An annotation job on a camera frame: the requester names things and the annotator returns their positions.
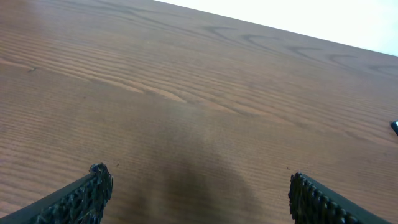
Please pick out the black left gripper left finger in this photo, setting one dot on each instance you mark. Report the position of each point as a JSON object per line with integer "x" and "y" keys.
{"x": 82, "y": 201}

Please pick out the blue Galaxy smartphone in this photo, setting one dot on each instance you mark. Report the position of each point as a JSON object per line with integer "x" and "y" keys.
{"x": 394, "y": 126}

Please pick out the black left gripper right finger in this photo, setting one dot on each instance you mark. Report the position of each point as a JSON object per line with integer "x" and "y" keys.
{"x": 310, "y": 202}

